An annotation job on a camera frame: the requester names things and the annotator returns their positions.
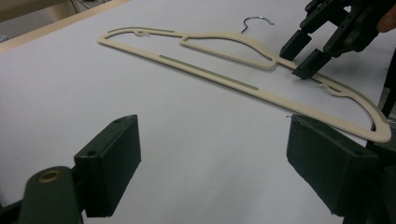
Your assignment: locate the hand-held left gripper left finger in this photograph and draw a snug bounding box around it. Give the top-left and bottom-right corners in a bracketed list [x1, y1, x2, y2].
[74, 114, 142, 218]

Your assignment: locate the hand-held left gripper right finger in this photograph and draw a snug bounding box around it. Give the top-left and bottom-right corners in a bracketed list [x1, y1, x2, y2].
[286, 113, 380, 217]

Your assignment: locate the cream plastic hanger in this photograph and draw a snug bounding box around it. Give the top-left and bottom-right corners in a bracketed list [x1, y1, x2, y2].
[97, 16, 392, 144]

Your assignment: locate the white paper sheet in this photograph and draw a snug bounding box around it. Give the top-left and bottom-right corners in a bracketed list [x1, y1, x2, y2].
[0, 0, 396, 224]

